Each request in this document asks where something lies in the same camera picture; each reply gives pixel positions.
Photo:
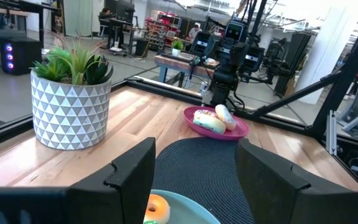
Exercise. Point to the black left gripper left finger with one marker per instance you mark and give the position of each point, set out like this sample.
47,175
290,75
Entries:
57,205

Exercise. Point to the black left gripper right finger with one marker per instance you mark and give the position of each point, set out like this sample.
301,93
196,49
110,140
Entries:
291,202

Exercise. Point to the large pink chocolate-drizzled donut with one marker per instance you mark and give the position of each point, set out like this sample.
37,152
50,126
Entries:
204,113

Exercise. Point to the large white blue-striped donut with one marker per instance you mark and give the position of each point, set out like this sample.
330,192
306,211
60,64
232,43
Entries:
208,123

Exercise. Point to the small green iced donut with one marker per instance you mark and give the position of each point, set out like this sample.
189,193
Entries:
151,222

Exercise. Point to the small yellow iced donut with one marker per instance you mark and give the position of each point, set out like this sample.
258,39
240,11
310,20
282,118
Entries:
162,207

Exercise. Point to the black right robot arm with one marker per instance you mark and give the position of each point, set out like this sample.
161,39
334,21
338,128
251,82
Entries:
232,56

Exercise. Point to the black background robot arm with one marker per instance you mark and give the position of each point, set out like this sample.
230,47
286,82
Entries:
277,62

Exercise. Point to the pink plate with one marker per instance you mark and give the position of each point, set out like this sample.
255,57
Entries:
225,135

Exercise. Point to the wooden workbench blue legs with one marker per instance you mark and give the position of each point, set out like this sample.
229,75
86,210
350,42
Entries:
179,63

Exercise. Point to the small potted plant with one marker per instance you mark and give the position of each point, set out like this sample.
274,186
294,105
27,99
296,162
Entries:
176,48

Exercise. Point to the person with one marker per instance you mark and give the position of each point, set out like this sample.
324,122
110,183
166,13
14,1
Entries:
106,15
195,31

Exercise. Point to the black cabinet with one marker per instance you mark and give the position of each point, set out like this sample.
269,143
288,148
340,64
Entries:
292,62

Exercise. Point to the dark round woven placemat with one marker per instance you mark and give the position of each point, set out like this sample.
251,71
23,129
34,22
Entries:
197,174

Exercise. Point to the white triangle-patterned plant pot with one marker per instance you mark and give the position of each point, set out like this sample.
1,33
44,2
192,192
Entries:
70,115

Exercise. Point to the red storage shelving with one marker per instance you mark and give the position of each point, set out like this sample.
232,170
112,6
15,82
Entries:
162,29

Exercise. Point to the pale green plate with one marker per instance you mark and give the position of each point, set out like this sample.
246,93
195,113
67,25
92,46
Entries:
191,214

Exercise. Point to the white column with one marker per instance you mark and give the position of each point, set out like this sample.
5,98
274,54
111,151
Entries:
328,53

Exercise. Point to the grey office chair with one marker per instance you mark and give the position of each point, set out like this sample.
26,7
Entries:
357,105

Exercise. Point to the black work desk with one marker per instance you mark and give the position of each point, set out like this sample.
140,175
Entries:
126,28

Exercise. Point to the black large monitor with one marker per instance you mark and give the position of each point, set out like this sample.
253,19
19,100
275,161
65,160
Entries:
123,9

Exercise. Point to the green succulent plant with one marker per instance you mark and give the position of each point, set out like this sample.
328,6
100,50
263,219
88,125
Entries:
76,62

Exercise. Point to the black computer tower purple lights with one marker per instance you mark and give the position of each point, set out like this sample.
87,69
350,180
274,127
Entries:
20,56

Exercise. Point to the black-legged wooden desk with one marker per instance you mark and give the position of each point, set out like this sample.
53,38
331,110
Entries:
5,12

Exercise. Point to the aluminium profile rail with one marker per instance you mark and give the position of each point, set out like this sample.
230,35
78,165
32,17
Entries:
332,132

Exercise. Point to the black metal station frame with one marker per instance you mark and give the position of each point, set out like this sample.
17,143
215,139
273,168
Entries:
343,81

